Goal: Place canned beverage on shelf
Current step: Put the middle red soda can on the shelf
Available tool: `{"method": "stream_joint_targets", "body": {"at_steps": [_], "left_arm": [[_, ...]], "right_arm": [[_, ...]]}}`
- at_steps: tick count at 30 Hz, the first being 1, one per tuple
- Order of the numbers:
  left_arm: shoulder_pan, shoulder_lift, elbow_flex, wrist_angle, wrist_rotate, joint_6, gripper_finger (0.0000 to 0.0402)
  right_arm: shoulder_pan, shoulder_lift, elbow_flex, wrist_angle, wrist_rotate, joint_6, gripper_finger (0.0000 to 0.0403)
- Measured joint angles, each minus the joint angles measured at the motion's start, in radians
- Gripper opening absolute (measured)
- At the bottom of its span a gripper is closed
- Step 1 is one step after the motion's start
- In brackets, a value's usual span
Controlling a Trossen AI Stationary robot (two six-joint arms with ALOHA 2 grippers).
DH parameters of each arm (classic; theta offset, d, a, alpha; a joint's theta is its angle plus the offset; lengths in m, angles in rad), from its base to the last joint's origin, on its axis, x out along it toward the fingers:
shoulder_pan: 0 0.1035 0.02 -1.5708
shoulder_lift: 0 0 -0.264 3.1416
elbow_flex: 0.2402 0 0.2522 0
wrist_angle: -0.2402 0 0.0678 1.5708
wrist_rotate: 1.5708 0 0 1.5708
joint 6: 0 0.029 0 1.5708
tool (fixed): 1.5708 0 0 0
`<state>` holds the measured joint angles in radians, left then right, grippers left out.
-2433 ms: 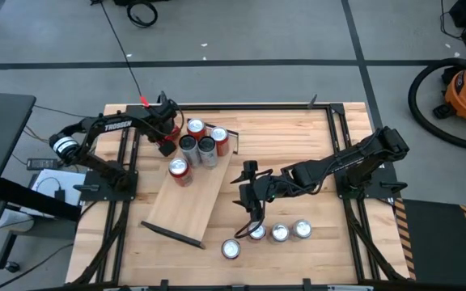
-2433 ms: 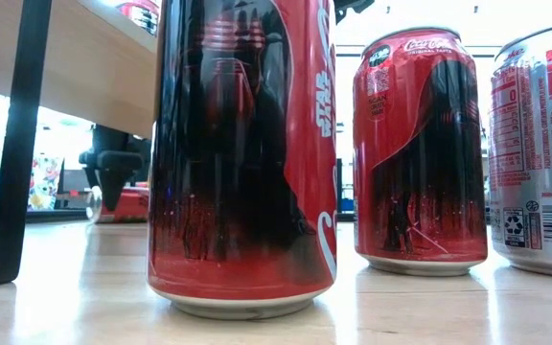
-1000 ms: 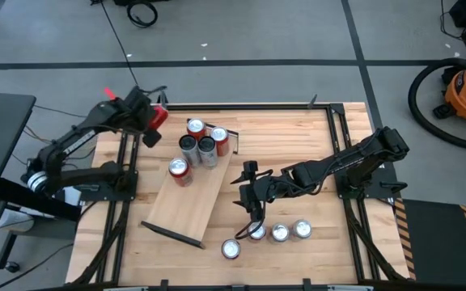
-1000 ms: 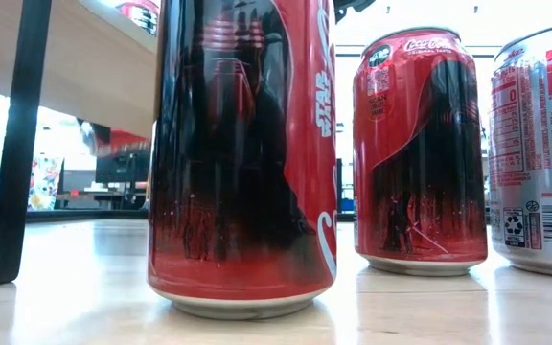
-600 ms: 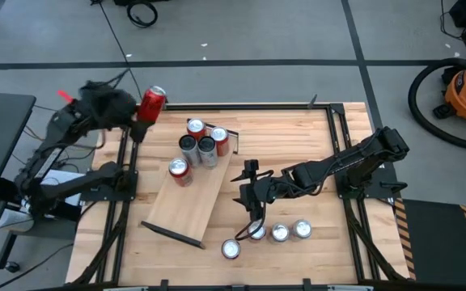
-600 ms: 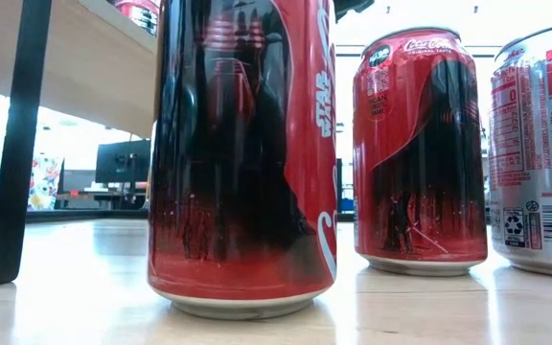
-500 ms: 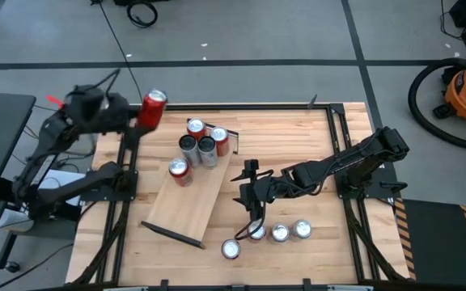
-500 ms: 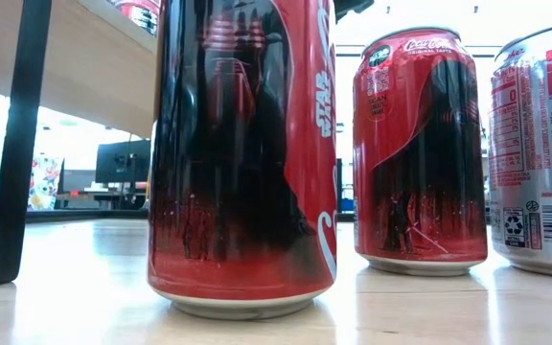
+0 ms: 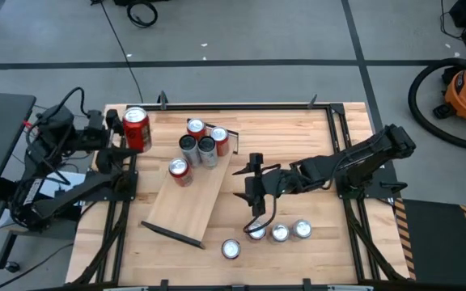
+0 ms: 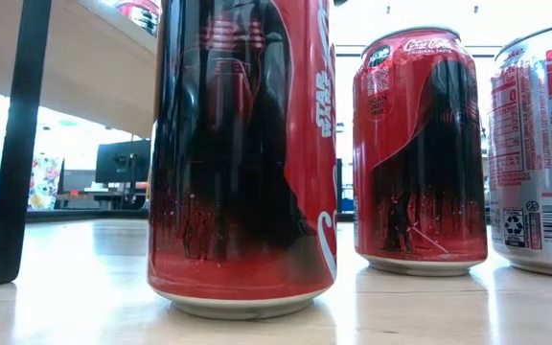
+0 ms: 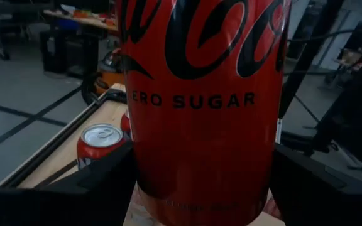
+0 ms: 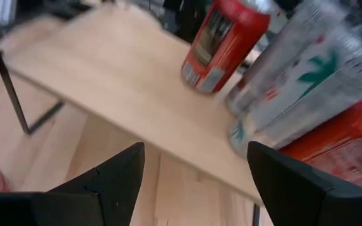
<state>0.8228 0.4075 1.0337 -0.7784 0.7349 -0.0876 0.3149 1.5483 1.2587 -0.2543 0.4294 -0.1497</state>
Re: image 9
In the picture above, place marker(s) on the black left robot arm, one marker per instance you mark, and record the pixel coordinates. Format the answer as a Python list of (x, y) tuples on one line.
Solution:
[(55, 202)]

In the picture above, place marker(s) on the black mat orange striped edge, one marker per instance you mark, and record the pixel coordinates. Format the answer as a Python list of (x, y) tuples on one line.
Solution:
[(435, 242)]

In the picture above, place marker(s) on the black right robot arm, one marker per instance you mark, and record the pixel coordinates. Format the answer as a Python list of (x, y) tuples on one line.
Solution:
[(358, 161)]

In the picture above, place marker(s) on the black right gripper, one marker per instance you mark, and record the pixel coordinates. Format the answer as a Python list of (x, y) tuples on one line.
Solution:
[(263, 186)]

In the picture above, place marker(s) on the black rolling stand base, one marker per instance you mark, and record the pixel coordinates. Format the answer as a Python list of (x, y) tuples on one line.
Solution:
[(6, 250)]

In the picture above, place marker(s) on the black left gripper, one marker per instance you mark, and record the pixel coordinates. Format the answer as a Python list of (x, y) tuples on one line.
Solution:
[(95, 129)]

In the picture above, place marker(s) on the wooden tray with black ends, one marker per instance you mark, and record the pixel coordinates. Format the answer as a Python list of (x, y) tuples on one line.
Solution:
[(184, 210)]

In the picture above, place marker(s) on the white paper sheet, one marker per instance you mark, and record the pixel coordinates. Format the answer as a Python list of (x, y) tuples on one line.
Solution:
[(71, 178)]

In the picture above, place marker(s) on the black table clamp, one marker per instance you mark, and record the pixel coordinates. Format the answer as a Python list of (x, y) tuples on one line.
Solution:
[(162, 100), (163, 284), (312, 102), (306, 284)]

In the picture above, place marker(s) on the silver Diet Coke can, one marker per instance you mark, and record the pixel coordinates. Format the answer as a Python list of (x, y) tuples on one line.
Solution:
[(280, 232), (302, 229)]

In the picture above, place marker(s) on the white Celsius can black lid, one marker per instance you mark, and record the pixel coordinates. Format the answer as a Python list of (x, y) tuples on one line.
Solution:
[(188, 143), (207, 145)]

